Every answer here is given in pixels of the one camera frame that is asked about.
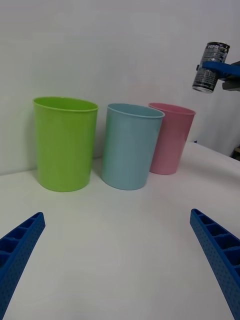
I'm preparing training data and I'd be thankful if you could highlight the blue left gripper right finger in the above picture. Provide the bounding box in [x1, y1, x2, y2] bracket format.
[189, 208, 240, 320]

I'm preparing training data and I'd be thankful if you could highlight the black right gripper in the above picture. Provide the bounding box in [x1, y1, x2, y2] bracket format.
[195, 61, 240, 92]

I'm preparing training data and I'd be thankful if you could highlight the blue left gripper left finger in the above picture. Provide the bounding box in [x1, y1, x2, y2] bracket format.
[0, 211, 46, 320]

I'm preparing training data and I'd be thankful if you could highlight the black drink can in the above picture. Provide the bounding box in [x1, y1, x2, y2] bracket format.
[191, 41, 231, 95]

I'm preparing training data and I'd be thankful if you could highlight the pink plastic bin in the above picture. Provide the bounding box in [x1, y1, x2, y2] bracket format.
[147, 102, 197, 176]

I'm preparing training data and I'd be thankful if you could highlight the green plastic bin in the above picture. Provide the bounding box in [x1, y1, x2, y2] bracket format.
[32, 96, 99, 193]

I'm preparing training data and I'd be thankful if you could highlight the pale blue plastic bin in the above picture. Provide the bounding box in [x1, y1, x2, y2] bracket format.
[100, 102, 166, 191]

